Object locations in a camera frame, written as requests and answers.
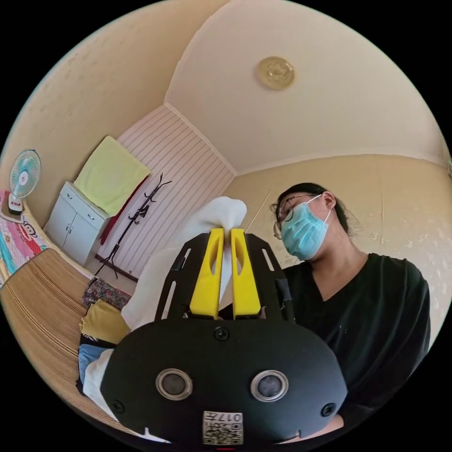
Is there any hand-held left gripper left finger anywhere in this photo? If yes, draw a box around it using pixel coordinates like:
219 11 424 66
189 227 225 321

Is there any yellow-green towel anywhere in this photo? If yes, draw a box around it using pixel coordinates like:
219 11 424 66
73 135 152 217

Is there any pink printed quilt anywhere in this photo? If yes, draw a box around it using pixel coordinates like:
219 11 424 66
0 190 48 274

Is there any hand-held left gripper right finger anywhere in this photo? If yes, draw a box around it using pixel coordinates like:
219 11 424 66
230 228 262 321

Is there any white table fan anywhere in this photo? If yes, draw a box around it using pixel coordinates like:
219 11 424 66
8 149 42 215

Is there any pile of clothes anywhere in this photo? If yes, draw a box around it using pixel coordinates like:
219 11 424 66
75 277 132 396

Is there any round ceiling lamp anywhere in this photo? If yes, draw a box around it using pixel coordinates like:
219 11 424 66
257 56 296 91

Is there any black coat stand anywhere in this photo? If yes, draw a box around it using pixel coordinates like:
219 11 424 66
94 173 173 283

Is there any person's body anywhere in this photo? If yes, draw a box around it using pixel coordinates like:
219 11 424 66
270 182 432 438

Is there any bed with woven mat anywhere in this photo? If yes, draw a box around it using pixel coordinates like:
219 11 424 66
0 208 142 433

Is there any white long sleeve shirt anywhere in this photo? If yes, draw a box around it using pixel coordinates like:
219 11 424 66
83 196 248 443

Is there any white cupboard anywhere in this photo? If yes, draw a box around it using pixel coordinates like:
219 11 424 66
44 181 111 267

